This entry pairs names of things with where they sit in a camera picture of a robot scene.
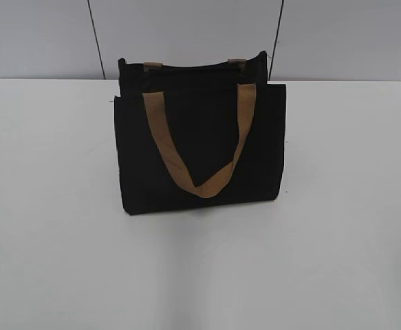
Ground black tote bag brown handles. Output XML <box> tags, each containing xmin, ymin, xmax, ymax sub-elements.
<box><xmin>114</xmin><ymin>52</ymin><xmax>286</xmax><ymax>215</ymax></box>

